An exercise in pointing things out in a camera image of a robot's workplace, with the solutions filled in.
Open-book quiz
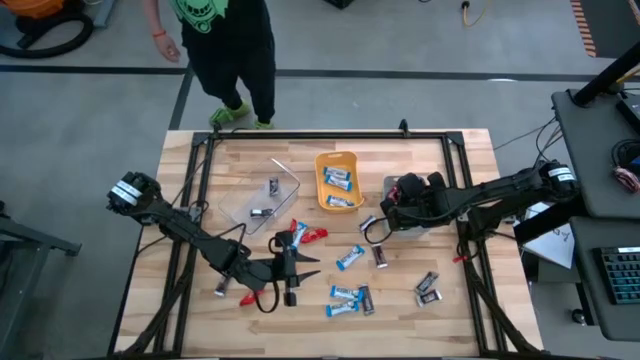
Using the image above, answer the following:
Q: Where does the dark mat with striped edge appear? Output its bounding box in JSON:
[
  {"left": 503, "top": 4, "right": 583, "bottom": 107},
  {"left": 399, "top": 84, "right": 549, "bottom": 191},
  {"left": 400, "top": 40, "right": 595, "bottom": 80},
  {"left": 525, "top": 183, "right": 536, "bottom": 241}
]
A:
[{"left": 569, "top": 0, "right": 640, "bottom": 59}]

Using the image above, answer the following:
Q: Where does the black metal table frame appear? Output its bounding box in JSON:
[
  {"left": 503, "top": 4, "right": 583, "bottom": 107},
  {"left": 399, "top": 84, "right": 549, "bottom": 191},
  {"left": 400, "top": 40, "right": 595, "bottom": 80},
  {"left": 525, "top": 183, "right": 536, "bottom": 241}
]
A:
[{"left": 107, "top": 118, "right": 549, "bottom": 359}]

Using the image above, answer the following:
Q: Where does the yellow cable with black plug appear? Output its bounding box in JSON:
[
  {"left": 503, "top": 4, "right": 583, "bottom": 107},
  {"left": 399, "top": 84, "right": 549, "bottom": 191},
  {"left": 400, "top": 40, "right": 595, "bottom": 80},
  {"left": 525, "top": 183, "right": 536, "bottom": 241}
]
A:
[{"left": 460, "top": 0, "right": 494, "bottom": 29}]

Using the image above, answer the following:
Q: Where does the black floor cable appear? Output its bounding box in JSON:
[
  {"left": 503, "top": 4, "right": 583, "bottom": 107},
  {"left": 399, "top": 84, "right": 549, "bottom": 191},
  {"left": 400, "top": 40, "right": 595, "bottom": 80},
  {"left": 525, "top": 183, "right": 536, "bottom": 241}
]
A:
[
  {"left": 492, "top": 117, "right": 559, "bottom": 151},
  {"left": 529, "top": 119, "right": 564, "bottom": 169}
]

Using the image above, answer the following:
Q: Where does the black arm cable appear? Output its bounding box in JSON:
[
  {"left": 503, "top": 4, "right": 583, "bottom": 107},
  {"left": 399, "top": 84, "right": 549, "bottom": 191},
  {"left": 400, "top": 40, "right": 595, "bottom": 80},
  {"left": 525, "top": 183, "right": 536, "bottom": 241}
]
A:
[
  {"left": 187, "top": 199, "right": 282, "bottom": 315},
  {"left": 362, "top": 215, "right": 390, "bottom": 246}
]

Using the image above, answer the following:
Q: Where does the grey desk top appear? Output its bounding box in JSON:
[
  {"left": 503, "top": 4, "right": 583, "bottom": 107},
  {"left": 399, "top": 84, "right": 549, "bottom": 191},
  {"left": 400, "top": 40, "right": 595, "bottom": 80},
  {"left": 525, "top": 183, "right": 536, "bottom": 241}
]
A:
[
  {"left": 551, "top": 88, "right": 640, "bottom": 220},
  {"left": 569, "top": 217, "right": 640, "bottom": 343}
]

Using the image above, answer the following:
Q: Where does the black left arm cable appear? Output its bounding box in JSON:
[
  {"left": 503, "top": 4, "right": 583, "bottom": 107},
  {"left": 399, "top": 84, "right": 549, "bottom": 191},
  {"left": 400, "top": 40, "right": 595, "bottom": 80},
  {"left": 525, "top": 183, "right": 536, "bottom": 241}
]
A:
[{"left": 187, "top": 199, "right": 282, "bottom": 315}]

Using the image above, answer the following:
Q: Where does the black desk base beam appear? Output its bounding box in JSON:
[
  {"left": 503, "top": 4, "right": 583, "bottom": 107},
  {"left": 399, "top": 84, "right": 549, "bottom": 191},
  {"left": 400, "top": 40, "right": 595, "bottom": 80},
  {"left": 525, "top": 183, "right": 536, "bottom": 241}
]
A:
[{"left": 512, "top": 194, "right": 589, "bottom": 246}]

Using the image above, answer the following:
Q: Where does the white paper sheet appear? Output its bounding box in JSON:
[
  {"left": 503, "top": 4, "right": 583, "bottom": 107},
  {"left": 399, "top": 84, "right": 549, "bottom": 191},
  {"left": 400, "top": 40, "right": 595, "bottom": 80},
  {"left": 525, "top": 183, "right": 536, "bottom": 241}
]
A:
[{"left": 522, "top": 204, "right": 576, "bottom": 270}]

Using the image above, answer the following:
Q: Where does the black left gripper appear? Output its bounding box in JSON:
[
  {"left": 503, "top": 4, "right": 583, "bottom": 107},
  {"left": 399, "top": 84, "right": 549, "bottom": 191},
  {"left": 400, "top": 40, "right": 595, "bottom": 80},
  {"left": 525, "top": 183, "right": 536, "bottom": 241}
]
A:
[{"left": 267, "top": 230, "right": 321, "bottom": 291}]

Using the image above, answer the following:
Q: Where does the orange vacuum cleaner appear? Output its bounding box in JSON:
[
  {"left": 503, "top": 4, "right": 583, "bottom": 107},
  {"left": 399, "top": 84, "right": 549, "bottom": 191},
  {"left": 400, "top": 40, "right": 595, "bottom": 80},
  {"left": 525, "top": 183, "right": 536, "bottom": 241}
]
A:
[{"left": 0, "top": 0, "right": 69, "bottom": 21}]

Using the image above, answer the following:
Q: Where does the black desk pole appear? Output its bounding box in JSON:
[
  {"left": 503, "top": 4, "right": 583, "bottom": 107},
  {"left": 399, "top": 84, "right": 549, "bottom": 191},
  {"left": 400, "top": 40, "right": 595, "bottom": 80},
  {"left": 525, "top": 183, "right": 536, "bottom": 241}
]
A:
[{"left": 572, "top": 42, "right": 640, "bottom": 109}]

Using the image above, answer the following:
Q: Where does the person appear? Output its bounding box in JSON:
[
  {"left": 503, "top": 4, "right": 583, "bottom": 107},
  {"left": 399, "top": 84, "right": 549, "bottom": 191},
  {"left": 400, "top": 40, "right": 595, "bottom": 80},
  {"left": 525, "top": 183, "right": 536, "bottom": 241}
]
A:
[{"left": 142, "top": 0, "right": 277, "bottom": 130}]

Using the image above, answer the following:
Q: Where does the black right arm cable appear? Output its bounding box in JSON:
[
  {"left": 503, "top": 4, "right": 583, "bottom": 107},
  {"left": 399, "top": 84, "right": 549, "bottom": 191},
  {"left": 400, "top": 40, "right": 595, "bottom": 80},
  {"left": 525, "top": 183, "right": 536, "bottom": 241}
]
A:
[{"left": 362, "top": 215, "right": 390, "bottom": 246}]

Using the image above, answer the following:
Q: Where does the backlit black keyboard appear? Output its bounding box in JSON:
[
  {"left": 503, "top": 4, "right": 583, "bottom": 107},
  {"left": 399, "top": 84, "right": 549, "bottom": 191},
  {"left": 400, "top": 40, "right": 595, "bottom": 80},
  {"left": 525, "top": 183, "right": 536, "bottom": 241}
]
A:
[{"left": 593, "top": 245, "right": 640, "bottom": 306}]

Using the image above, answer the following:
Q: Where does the blue grey floor box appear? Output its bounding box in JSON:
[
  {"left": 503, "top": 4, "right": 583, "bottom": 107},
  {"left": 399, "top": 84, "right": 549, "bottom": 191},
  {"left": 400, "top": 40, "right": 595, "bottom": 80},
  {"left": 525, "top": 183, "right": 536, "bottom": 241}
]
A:
[{"left": 92, "top": 0, "right": 117, "bottom": 29}]

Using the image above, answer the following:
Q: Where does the grey plastic basket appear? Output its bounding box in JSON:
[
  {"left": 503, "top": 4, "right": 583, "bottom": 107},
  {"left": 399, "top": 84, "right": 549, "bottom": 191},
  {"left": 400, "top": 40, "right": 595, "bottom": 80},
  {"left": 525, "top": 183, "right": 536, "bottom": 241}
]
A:
[{"left": 382, "top": 174, "right": 427, "bottom": 237}]

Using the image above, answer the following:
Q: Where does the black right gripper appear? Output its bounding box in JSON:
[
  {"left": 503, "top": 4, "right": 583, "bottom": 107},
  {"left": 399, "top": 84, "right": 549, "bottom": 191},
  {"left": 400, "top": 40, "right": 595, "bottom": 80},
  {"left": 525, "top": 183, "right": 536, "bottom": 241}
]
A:
[{"left": 382, "top": 173, "right": 449, "bottom": 231}]

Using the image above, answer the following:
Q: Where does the clear plastic basket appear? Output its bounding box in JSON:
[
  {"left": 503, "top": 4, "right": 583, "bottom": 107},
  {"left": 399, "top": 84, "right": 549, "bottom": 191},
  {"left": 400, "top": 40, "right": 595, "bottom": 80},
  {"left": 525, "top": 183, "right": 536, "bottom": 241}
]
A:
[{"left": 217, "top": 157, "right": 302, "bottom": 237}]

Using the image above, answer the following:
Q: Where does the black coiled cable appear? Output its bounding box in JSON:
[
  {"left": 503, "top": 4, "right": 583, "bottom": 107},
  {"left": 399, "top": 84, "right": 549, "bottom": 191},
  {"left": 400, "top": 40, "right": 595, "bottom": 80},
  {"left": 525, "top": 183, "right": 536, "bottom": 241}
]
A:
[{"left": 610, "top": 138, "right": 640, "bottom": 169}]

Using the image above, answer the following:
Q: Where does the pink braided cable bundle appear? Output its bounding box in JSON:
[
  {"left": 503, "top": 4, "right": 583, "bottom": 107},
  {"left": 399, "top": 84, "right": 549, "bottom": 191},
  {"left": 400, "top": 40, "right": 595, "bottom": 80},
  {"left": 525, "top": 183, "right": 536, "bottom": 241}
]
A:
[{"left": 612, "top": 166, "right": 640, "bottom": 195}]

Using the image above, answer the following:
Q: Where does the black vacuum hose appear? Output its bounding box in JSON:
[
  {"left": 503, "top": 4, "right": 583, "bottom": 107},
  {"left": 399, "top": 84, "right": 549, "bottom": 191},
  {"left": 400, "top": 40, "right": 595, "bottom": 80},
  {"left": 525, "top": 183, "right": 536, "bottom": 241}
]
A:
[{"left": 0, "top": 12, "right": 95, "bottom": 60}]

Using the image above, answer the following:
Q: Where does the yellow plastic basket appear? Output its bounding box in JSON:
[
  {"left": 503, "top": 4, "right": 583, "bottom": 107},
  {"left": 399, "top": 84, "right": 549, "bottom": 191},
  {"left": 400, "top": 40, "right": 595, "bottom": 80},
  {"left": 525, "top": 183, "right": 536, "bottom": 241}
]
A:
[{"left": 314, "top": 150, "right": 365, "bottom": 215}]

